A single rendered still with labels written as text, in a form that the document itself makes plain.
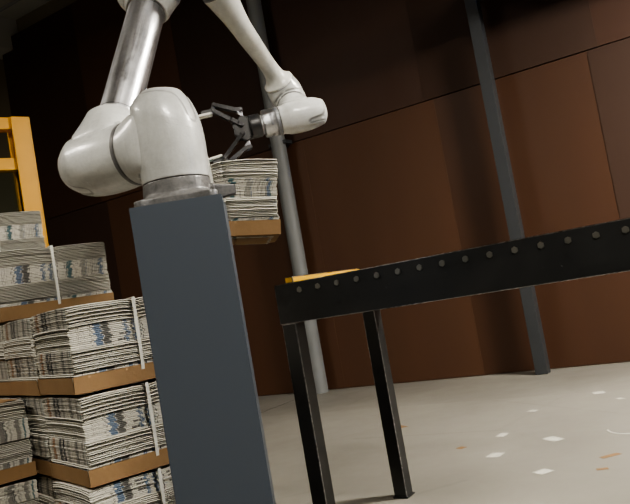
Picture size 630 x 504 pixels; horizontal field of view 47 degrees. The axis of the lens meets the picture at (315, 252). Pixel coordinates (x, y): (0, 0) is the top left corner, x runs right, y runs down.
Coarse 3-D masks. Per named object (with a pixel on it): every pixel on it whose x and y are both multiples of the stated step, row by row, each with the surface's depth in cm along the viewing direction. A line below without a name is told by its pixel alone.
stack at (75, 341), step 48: (0, 336) 234; (48, 336) 197; (96, 336) 193; (144, 336) 196; (144, 384) 196; (48, 432) 204; (96, 432) 185; (144, 432) 192; (48, 480) 209; (144, 480) 191
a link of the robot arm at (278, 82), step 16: (208, 0) 202; (224, 0) 202; (224, 16) 206; (240, 16) 208; (240, 32) 211; (256, 32) 217; (256, 48) 220; (272, 64) 234; (272, 80) 237; (288, 80) 238; (272, 96) 240
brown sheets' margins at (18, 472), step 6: (30, 462) 211; (12, 468) 207; (18, 468) 208; (24, 468) 210; (30, 468) 211; (0, 474) 205; (6, 474) 206; (12, 474) 208; (18, 474) 209; (24, 474) 210; (30, 474) 211; (36, 474) 212; (0, 480) 206; (6, 480) 207; (12, 480) 208
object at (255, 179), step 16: (240, 160) 216; (256, 160) 217; (272, 160) 218; (224, 176) 216; (240, 176) 217; (256, 176) 217; (272, 176) 218; (240, 192) 215; (256, 192) 216; (272, 192) 216; (240, 208) 215; (256, 208) 216; (272, 208) 216; (240, 240) 224; (256, 240) 226; (272, 240) 234
